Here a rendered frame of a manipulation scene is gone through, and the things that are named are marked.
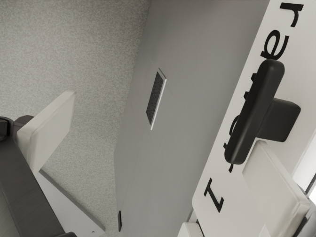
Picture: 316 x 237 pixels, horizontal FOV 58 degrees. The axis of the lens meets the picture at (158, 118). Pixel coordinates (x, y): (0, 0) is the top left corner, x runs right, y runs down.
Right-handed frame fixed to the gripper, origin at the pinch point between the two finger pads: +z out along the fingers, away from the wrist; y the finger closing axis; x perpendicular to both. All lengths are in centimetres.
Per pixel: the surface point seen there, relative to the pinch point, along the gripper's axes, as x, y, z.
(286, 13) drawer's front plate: 10.1, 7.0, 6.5
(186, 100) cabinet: -4.3, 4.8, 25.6
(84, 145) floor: -53, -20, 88
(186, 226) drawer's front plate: -13.8, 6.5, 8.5
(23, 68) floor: -25, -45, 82
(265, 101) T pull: 4.5, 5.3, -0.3
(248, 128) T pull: 2.6, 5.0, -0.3
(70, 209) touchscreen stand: -84, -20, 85
